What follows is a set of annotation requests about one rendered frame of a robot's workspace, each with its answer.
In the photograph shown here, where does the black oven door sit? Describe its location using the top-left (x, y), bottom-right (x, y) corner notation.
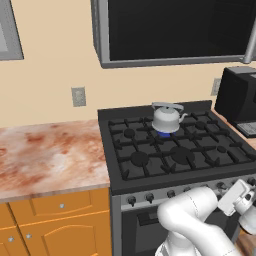
top-left (121, 203), bottom-right (242, 256)

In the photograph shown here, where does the grey wall cupboard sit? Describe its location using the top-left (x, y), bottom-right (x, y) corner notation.
top-left (0, 0), bottom-right (25, 61)

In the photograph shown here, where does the grey microwave oven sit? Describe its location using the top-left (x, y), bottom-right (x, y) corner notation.
top-left (90, 0), bottom-right (256, 70)

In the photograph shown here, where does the blue burner flame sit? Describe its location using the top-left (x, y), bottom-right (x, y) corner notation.
top-left (156, 130), bottom-right (176, 139)

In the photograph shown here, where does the orange drawer front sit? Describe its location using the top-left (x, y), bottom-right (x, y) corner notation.
top-left (8, 187), bottom-right (111, 226)
top-left (0, 202), bottom-right (17, 232)

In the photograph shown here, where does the white kettle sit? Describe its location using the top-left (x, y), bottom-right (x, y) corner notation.
top-left (151, 101), bottom-right (189, 134)

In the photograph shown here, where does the grey wall socket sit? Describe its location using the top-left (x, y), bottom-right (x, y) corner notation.
top-left (210, 77), bottom-right (223, 97)
top-left (70, 86), bottom-right (87, 108)

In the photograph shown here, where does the orange cupboard door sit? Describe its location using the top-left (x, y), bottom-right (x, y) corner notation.
top-left (17, 210), bottom-right (113, 256)
top-left (0, 225), bottom-right (30, 256)

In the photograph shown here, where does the black coffee machine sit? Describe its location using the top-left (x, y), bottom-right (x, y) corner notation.
top-left (214, 66), bottom-right (256, 139)

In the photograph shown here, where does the grey microwave door handle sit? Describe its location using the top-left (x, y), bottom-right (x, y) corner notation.
top-left (242, 30), bottom-right (256, 65)

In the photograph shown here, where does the black microwave door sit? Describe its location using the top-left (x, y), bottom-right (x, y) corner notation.
top-left (107, 0), bottom-right (256, 62)

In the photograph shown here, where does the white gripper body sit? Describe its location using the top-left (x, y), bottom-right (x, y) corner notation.
top-left (217, 179), bottom-right (250, 216)

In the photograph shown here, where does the black gas stove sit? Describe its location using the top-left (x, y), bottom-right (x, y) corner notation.
top-left (97, 99), bottom-right (256, 256)

